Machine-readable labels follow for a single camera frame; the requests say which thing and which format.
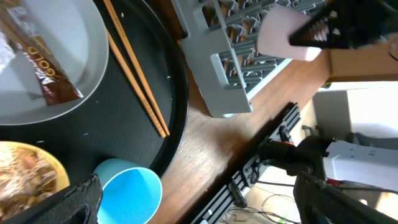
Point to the grey round plate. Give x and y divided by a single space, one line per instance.
75 33

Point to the yellow bowl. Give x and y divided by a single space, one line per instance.
46 168

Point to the round black serving tray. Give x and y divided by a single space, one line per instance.
112 123

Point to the grey dishwasher rack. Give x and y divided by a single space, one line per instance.
221 49

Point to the black aluminium rail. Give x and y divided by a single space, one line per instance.
246 172

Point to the food scraps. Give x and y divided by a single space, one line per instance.
21 180

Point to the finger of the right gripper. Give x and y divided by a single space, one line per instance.
348 24

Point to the crumpled white tissue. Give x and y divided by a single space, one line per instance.
7 53

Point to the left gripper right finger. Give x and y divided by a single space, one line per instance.
318 202

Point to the wooden chopstick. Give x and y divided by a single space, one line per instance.
135 86
126 43

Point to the pink cup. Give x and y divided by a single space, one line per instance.
273 36

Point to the right wooden chopstick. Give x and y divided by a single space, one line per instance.
126 43

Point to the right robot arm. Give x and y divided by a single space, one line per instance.
345 161

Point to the gold brown snack wrapper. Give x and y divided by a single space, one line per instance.
19 27

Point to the left wooden chopstick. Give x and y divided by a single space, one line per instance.
135 86

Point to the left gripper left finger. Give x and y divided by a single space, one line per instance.
76 204

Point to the white box in background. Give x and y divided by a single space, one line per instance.
368 108

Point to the blue cup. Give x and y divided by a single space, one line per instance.
131 193

